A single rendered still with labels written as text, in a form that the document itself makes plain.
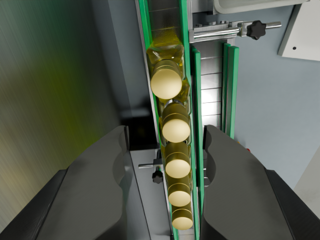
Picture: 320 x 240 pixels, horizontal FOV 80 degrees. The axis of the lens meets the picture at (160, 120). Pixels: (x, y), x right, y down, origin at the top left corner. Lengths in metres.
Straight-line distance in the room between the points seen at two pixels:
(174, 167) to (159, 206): 0.52
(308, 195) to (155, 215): 1.88
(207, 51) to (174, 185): 0.32
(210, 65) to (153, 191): 0.46
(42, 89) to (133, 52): 0.44
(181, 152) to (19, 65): 0.20
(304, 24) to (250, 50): 0.14
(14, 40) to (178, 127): 0.17
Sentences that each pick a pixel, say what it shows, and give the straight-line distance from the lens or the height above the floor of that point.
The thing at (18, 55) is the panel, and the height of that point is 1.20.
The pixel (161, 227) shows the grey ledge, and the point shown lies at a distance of 0.88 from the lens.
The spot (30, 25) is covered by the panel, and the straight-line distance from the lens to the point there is 0.23.
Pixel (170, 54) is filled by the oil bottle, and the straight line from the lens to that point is 0.27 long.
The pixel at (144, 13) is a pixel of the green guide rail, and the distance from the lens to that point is 0.40.
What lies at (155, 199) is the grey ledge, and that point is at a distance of 0.75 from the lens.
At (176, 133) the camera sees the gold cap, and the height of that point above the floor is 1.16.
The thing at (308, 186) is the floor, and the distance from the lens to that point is 2.37.
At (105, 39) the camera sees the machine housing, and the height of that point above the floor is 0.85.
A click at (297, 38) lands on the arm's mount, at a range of 0.68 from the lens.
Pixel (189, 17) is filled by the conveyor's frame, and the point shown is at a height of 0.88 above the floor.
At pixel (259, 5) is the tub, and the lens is 0.56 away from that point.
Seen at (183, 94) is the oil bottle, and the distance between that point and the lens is 0.29.
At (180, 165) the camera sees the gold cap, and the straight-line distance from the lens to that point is 0.26.
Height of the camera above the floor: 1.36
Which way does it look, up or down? 62 degrees down
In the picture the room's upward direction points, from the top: 176 degrees counter-clockwise
